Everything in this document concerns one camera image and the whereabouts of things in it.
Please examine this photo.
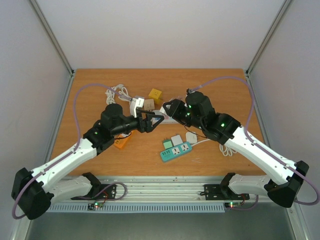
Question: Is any purple strip white cable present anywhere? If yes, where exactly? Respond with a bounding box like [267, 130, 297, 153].
[104, 84, 125, 105]

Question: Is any yellow cube socket adapter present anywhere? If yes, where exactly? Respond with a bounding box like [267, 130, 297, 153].
[148, 88, 163, 105]

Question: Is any orange strip white cable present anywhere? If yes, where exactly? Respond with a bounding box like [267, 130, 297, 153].
[117, 86, 136, 102]

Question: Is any green plug adapter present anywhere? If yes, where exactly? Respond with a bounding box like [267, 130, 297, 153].
[162, 139, 173, 149]

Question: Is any aluminium corner post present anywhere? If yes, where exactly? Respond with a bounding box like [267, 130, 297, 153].
[245, 0, 294, 78]
[28, 0, 74, 76]

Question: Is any white grey plug adapter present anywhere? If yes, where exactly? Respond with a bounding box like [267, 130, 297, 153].
[170, 134, 183, 146]

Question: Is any right aluminium corner post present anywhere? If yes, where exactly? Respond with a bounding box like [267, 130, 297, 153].
[245, 0, 294, 78]

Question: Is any long white power strip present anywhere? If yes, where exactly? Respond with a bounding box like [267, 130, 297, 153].
[152, 110, 178, 124]

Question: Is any orange power strip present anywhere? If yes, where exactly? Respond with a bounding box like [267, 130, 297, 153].
[113, 131, 135, 150]

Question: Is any beige cube socket adapter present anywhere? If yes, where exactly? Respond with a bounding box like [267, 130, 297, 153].
[143, 98, 155, 111]

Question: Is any right small circuit board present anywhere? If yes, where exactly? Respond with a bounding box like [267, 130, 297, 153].
[224, 201, 242, 209]

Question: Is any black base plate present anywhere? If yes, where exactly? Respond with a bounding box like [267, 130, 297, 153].
[71, 184, 117, 201]
[201, 184, 250, 201]

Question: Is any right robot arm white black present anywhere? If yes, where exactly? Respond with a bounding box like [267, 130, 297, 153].
[162, 91, 309, 208]

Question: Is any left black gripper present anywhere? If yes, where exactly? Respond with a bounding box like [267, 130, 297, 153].
[112, 109, 165, 137]

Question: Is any small circuit board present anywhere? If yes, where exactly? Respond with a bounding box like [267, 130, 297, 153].
[224, 201, 242, 209]
[87, 202, 104, 211]

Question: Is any white usb charger with cable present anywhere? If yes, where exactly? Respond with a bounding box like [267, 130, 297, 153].
[159, 101, 173, 116]

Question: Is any aluminium rail frame front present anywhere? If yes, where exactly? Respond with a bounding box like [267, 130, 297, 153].
[23, 176, 298, 203]

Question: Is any white rounded plug adapter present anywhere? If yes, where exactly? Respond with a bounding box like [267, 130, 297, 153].
[185, 131, 198, 145]

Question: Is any left aluminium corner post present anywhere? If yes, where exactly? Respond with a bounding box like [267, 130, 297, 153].
[28, 0, 74, 76]

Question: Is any teal power strip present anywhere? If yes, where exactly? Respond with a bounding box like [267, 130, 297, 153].
[160, 141, 192, 163]

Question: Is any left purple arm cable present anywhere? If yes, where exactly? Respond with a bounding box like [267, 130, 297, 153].
[11, 83, 136, 220]

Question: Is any grey slotted cable duct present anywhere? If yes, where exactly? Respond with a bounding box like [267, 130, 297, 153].
[47, 202, 225, 214]

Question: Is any white power strip cable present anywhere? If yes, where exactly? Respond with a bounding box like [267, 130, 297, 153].
[219, 143, 238, 158]

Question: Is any left small circuit board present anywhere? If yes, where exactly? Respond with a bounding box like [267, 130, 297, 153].
[87, 202, 104, 211]

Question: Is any teal strip white cable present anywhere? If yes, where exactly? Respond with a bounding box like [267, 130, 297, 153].
[190, 138, 212, 146]

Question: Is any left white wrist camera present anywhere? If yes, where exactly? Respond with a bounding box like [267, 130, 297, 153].
[129, 95, 145, 118]

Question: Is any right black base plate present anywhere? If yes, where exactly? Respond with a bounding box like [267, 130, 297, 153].
[201, 184, 250, 201]

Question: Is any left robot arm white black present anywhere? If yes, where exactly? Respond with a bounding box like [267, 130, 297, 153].
[11, 103, 164, 220]

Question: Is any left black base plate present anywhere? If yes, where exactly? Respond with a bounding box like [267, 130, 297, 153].
[71, 184, 117, 201]

